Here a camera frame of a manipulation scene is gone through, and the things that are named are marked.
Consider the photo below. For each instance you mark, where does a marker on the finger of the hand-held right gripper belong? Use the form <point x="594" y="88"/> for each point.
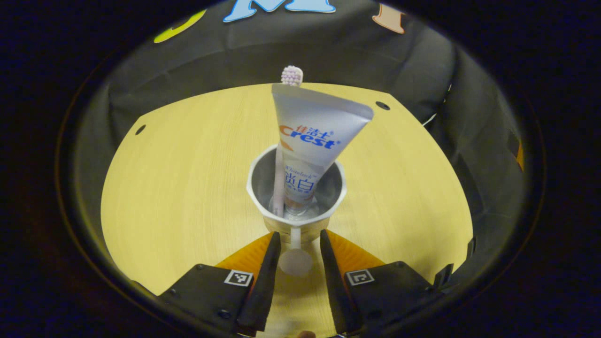
<point x="443" y="277"/>
<point x="472" y="248"/>

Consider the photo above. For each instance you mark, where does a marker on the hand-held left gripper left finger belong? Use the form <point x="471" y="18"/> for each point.
<point x="265" y="291"/>

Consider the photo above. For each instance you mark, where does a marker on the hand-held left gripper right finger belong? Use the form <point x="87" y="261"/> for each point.
<point x="335" y="291"/>

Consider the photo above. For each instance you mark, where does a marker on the white pink toothbrush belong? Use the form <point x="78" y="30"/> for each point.
<point x="292" y="76"/>

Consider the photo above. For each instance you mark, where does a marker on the white toothpaste tube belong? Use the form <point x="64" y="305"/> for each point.
<point x="314" y="122"/>

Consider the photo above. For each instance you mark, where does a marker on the wooden desktop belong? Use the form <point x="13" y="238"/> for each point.
<point x="164" y="197"/>

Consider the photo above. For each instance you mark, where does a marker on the black backdrop cloth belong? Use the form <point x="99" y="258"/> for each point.
<point x="188" y="70"/>

